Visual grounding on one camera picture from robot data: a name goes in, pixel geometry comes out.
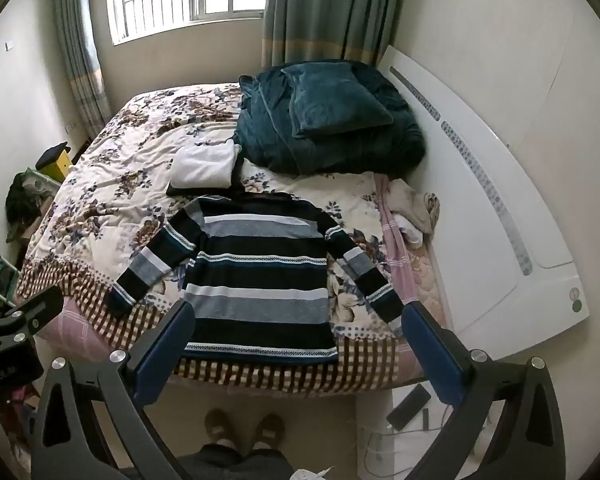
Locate dark clothes pile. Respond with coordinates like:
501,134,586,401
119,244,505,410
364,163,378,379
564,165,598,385
5,170,56,241

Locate white power strip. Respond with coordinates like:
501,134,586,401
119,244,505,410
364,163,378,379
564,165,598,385
357,427,396,480

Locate black phone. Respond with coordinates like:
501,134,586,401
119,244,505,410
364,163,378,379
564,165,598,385
386,384,433,431

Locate white headboard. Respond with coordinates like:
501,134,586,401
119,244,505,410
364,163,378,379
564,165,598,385
375,45,591,361

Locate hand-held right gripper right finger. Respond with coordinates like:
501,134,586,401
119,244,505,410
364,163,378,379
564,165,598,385
401,301,567,480

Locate beige crumpled cloth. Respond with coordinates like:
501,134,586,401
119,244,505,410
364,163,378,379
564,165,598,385
387,180,441,248

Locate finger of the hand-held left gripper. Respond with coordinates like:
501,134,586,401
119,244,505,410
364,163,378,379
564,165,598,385
0,285,64,347

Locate floral bed blanket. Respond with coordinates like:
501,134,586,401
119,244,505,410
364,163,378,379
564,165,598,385
17,82,451,393

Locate pink striped towel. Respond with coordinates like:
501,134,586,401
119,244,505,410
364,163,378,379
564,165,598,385
375,175,421,306

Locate pink bed sheet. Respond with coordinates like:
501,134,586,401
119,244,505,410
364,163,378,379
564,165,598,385
35,300,131,361

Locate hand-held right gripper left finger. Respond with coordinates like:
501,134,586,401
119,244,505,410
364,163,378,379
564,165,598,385
30,302,196,480

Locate beige slipper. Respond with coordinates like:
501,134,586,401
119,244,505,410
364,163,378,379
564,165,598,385
205,409,236,448

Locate grey-green curtain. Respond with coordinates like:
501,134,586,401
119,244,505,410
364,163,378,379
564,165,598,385
55,0,112,136
262,0,411,68

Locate dark green pillow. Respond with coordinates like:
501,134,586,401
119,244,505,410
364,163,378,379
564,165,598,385
282,62,395,138

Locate white folded cloth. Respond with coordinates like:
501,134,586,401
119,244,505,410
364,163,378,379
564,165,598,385
171,141,242,188

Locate yellow box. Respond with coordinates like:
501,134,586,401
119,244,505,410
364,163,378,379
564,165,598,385
35,142,73,183

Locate operator's feet in slippers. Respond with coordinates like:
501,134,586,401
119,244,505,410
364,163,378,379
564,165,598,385
252,412,286,453

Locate dark green garment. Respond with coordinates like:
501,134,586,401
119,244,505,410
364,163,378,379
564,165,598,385
233,60,427,178

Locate striped knit sweater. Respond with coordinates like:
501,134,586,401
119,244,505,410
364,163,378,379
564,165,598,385
107,192,406,363

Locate person's dark trousers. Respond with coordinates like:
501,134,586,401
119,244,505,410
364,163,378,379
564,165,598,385
177,442,301,480

